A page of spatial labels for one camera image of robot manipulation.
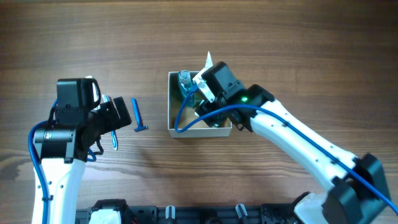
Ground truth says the blue and white toothbrush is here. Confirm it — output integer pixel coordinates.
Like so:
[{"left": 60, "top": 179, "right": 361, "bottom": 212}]
[{"left": 102, "top": 94, "right": 119, "bottom": 151}]

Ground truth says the blue disposable razor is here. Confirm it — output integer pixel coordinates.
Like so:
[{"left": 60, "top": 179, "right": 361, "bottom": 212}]
[{"left": 131, "top": 98, "right": 148, "bottom": 132}]

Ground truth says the blue mouthwash bottle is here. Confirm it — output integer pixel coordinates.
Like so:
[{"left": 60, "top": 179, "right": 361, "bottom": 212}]
[{"left": 177, "top": 70, "right": 198, "bottom": 108}]

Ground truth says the white lotion tube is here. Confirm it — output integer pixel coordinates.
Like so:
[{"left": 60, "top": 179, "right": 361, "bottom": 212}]
[{"left": 204, "top": 52, "right": 213, "bottom": 70}]

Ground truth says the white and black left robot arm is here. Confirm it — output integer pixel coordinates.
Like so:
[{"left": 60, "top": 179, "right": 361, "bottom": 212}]
[{"left": 28, "top": 77, "right": 132, "bottom": 223}]

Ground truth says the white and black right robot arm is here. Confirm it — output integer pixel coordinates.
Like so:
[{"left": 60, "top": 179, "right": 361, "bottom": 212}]
[{"left": 193, "top": 62, "right": 391, "bottom": 223}]

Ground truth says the white cardboard box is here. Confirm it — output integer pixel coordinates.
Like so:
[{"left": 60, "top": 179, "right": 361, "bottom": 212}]
[{"left": 167, "top": 70, "right": 233, "bottom": 139}]

